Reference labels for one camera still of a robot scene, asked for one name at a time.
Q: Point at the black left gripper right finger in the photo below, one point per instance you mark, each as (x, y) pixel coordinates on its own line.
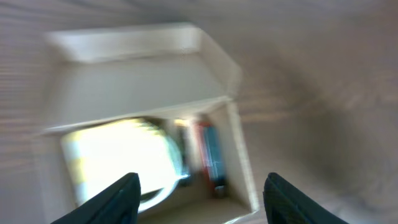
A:
(285, 204)

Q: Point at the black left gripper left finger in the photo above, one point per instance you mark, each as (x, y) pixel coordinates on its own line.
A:
(117, 204)

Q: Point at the yellow sticky note pad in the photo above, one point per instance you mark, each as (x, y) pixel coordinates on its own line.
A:
(97, 157)

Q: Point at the brown cardboard box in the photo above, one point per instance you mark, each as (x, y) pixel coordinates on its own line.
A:
(148, 112)

